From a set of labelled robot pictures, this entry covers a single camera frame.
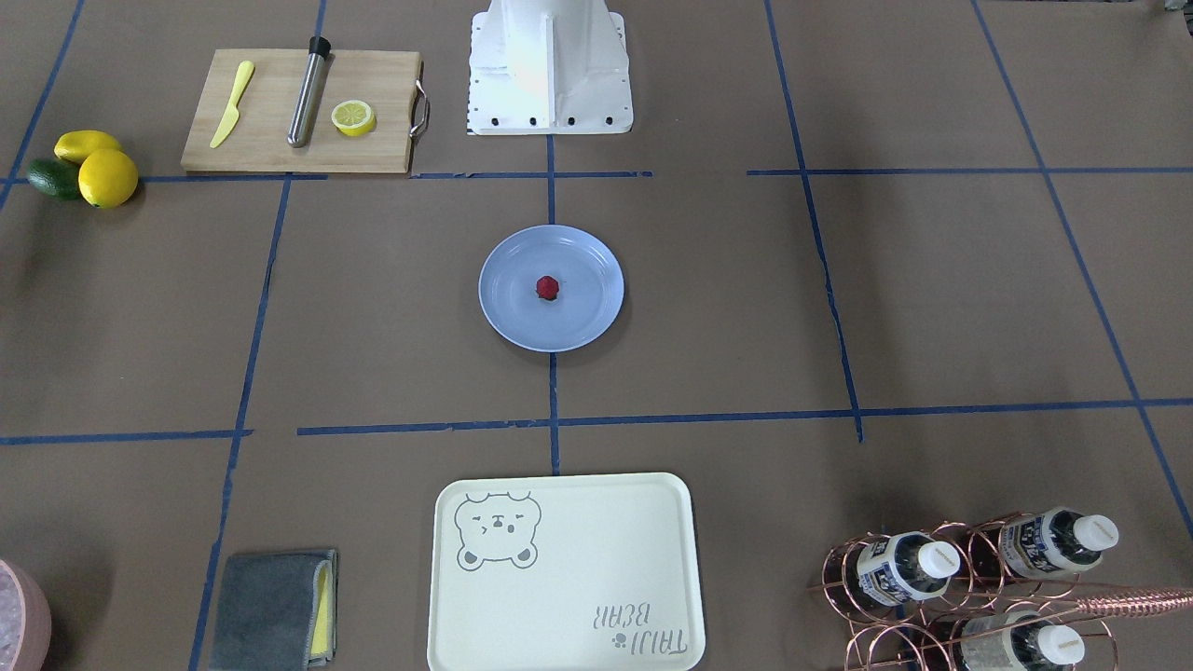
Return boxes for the blue plate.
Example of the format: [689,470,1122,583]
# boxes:
[477,224,625,353]

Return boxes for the red strawberry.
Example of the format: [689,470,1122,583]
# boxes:
[534,275,561,302]

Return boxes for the cream bear tray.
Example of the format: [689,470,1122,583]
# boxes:
[427,472,706,670]

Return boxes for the lemon half slice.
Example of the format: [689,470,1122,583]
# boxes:
[330,101,377,137]

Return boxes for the wooden cutting board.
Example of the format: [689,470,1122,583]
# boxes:
[183,49,427,174]

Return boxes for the silver metal rod tool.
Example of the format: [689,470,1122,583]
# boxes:
[286,33,332,148]

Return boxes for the tea bottle middle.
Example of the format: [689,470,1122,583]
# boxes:
[843,531,963,614]

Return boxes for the tea bottle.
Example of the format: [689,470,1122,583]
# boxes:
[996,507,1120,581]
[953,610,1086,670]
[843,531,963,614]

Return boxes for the grey folded cloth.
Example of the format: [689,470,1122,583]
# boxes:
[209,548,339,670]

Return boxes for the yellow plastic knife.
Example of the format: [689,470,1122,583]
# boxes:
[209,60,255,149]

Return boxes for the yellow lemon large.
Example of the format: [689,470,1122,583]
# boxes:
[78,149,140,209]

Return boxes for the yellow lemon small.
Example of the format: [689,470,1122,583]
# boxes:
[54,129,123,165]

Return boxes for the green lime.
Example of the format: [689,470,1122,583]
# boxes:
[26,158,82,202]

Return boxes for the pink bowl with ice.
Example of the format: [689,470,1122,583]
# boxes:
[1,559,52,670]

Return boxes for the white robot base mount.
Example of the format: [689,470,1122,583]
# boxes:
[466,1,635,136]

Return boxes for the copper wire bottle rack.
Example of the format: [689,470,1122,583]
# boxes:
[808,515,1189,670]

